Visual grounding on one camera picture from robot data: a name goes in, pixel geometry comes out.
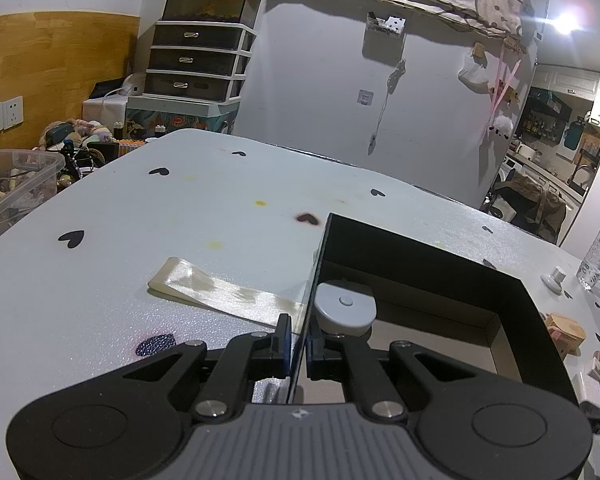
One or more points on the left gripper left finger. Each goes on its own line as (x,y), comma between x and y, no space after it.
(244,361)

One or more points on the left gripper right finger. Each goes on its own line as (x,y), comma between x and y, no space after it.
(354,365)

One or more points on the white round tape measure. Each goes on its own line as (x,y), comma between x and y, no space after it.
(343,307)

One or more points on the black storage box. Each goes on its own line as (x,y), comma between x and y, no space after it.
(458,307)

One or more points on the white knob suction hook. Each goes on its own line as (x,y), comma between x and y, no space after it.
(553,280)

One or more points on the oval wooden block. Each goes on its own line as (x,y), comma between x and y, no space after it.
(566,333)

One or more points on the patterned teal storage chest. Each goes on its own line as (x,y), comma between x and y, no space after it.
(154,116)

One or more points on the pile of plush toys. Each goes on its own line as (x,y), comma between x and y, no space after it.
(85,147)

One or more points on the white three-drawer cabinet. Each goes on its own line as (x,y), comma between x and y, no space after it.
(199,61)

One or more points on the clear plastic storage bin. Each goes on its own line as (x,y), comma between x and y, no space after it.
(28,179)

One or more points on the white hanging bag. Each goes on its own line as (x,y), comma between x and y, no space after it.
(474,75)

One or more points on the white plush wall toy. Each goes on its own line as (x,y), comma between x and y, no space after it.
(502,126)

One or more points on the white wall power sockets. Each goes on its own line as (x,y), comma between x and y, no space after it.
(11,113)

